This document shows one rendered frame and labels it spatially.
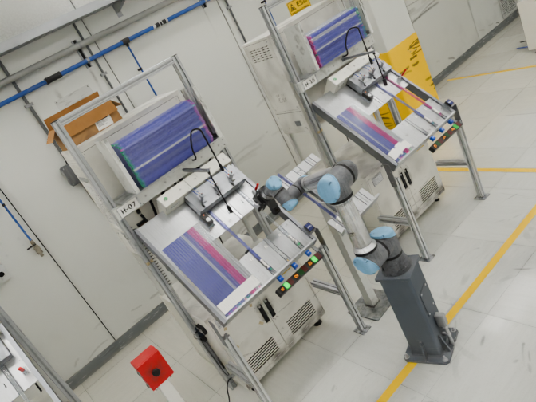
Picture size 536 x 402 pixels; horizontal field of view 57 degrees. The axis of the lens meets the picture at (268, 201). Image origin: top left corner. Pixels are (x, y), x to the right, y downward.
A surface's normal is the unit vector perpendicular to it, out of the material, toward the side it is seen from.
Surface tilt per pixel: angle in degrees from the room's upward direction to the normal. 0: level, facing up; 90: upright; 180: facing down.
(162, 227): 45
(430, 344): 90
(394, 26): 90
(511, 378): 0
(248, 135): 90
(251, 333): 90
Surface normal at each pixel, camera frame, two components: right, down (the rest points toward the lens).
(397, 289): -0.47, 0.55
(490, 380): -0.44, -0.82
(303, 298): 0.57, 0.06
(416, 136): 0.08, -0.54
